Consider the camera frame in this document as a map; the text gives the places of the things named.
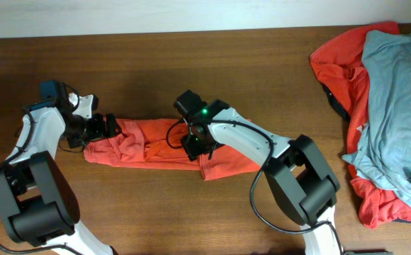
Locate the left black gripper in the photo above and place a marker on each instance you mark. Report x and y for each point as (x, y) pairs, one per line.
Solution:
(98, 131)

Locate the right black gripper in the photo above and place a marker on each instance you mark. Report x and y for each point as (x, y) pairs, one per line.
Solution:
(192, 149)

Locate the orange printed t-shirt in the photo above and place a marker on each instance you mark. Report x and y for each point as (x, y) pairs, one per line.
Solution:
(145, 144)

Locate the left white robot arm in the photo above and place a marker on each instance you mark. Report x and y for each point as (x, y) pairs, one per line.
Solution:
(37, 205)

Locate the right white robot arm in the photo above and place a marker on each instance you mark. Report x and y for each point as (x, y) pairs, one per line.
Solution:
(301, 181)

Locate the orange shirt in pile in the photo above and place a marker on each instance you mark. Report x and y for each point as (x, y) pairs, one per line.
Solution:
(338, 67)

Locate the grey t-shirt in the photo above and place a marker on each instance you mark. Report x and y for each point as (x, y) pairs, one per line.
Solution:
(383, 154)

